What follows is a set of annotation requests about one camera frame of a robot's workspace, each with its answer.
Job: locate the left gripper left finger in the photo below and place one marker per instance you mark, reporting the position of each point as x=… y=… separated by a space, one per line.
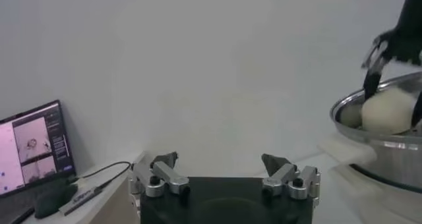
x=168 y=174

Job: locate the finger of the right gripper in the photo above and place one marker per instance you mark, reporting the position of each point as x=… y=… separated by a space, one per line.
x=372 y=83
x=418 y=111

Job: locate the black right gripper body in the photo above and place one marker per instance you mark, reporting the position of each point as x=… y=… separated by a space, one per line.
x=410 y=31

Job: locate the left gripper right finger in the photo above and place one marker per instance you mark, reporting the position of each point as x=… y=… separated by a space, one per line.
x=280 y=176

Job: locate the white steamed baozi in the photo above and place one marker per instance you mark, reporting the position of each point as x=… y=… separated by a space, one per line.
x=389 y=113

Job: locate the stainless steel steamer basket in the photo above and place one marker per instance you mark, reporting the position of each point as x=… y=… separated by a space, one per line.
x=395 y=166

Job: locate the white side desk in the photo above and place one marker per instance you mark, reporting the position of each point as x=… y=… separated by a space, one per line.
x=108 y=199

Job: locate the small black silver drive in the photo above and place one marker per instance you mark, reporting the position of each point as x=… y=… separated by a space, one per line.
x=80 y=200

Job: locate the black computer mouse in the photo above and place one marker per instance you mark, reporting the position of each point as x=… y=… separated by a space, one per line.
x=54 y=200

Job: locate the black open laptop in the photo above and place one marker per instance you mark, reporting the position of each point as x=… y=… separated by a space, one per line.
x=36 y=146

